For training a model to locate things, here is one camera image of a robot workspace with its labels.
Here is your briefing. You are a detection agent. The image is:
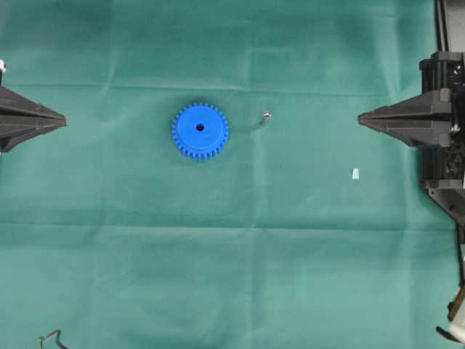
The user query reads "green table cloth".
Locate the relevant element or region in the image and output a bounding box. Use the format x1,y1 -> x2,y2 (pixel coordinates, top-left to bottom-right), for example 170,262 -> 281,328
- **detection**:
1,1 -> 459,348

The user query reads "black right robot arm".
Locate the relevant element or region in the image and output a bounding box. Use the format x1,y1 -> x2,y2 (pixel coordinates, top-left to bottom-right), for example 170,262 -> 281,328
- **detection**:
357,1 -> 464,190

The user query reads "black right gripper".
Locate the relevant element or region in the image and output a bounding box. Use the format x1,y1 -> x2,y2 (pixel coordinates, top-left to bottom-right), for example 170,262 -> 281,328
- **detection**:
358,51 -> 464,188

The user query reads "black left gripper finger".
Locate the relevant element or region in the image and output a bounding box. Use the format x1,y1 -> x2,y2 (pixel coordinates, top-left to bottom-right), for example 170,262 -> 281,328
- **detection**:
1,86 -> 67,126
1,121 -> 67,153

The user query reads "black cable bottom left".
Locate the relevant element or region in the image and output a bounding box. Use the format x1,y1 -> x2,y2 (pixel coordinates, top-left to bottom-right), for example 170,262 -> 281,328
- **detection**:
38,329 -> 70,349

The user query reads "blue plastic gear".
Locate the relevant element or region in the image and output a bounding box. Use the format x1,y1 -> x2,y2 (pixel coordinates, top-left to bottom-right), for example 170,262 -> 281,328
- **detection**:
171,103 -> 230,161

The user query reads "white object bottom right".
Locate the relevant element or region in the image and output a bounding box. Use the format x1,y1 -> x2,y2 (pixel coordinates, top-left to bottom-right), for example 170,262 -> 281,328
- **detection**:
435,284 -> 464,345

